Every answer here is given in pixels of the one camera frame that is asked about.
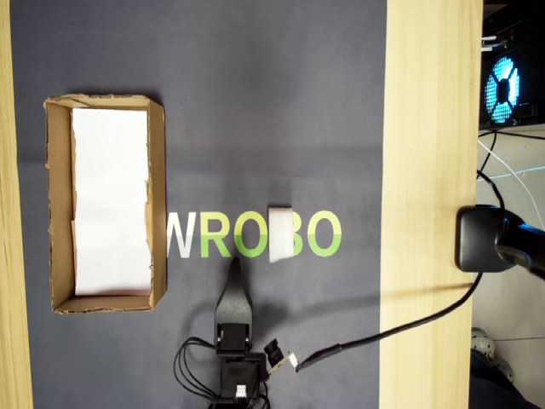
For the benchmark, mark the white foam block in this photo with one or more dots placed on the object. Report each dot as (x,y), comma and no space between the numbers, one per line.
(281,234)

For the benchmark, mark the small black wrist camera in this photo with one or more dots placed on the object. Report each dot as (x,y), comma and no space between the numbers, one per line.
(274,353)

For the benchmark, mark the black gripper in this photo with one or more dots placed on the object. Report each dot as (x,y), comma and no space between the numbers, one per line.
(232,338)

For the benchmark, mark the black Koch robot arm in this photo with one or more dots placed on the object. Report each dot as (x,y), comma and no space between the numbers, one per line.
(240,377)

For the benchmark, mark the brown cardboard box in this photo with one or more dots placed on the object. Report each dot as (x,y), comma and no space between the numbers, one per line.
(158,191)

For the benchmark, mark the dark trouser leg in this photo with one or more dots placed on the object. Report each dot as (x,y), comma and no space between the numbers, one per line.
(494,387)

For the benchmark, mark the black computer case with fan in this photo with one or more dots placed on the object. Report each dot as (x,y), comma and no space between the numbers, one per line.
(523,51)

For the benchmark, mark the white paper sheet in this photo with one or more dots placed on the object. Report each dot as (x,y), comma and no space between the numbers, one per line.
(110,191)

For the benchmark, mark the dark grey mat WROBO print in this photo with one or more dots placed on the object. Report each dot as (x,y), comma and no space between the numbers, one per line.
(255,106)

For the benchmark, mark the grey patterned shoe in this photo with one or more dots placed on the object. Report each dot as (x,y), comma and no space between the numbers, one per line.
(485,345)

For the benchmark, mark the black camera stand clamp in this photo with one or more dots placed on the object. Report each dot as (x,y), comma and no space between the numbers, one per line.
(477,238)

